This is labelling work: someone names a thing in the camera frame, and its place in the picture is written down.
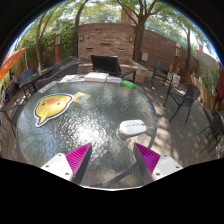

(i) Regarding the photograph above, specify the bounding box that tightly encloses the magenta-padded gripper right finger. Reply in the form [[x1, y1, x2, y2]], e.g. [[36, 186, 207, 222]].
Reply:
[[133, 142, 184, 186]]

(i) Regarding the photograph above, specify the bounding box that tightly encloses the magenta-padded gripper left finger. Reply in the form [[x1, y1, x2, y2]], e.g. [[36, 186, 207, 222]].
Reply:
[[40, 142, 93, 186]]

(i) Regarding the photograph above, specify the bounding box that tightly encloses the white computer mouse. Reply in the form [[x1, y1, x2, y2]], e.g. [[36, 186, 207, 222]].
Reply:
[[118, 119, 148, 140]]

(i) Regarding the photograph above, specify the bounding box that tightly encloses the yellow bird-shaped mouse pad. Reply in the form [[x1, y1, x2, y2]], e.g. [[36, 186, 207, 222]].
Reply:
[[33, 93, 75, 128]]

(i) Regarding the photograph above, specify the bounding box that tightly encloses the black metal mesh chair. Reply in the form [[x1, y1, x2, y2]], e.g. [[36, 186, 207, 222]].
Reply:
[[198, 111, 224, 154], [0, 103, 26, 138], [163, 83, 202, 124]]

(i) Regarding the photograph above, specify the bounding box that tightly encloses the small yellow card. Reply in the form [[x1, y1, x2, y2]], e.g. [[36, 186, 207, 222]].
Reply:
[[73, 91, 92, 105]]

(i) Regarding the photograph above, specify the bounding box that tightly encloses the white license plate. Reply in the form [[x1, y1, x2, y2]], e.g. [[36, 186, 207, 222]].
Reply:
[[38, 80, 61, 94]]

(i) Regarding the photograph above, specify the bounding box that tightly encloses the wooden slat fence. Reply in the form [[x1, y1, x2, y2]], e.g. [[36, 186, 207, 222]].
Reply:
[[188, 68, 216, 111]]

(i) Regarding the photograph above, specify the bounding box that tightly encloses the white bag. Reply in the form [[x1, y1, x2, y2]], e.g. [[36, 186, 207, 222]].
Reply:
[[171, 73, 181, 85]]

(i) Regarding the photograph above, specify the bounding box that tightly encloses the colourful printed leaflet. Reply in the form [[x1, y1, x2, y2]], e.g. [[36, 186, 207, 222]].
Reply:
[[59, 74, 86, 84]]

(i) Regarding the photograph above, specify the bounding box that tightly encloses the green plastic bottle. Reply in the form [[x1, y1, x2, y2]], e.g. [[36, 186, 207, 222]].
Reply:
[[121, 80, 137, 90]]

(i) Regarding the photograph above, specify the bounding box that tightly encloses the dark round table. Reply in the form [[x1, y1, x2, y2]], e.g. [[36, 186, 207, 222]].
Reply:
[[19, 66, 56, 98]]

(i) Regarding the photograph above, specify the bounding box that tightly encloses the dark wicker chair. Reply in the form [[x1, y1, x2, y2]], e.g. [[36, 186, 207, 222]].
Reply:
[[39, 61, 80, 88]]

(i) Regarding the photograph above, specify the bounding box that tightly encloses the white flat box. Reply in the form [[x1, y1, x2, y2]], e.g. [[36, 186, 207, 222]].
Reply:
[[83, 71, 110, 83]]

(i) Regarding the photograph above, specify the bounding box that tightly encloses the dark red closed umbrella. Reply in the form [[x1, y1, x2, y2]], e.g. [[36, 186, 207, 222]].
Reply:
[[214, 64, 224, 104]]

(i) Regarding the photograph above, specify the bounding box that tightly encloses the person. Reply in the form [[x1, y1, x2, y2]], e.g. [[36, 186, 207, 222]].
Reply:
[[9, 73, 19, 88]]

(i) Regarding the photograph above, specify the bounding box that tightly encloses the blue chair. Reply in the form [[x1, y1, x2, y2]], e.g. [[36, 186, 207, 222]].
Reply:
[[19, 68, 34, 83]]

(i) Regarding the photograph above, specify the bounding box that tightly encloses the thin white book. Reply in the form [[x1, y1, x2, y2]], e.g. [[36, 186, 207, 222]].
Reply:
[[106, 75, 124, 84]]

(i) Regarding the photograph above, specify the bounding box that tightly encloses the black slatted armchair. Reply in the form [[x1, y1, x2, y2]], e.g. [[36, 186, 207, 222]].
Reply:
[[90, 54, 138, 84]]

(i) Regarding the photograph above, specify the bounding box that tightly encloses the orange canopy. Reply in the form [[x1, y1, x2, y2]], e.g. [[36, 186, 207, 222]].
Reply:
[[0, 47, 28, 82]]

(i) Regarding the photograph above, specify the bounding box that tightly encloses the large brown-trunk tree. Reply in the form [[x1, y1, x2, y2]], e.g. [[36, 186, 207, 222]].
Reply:
[[116, 0, 161, 64]]

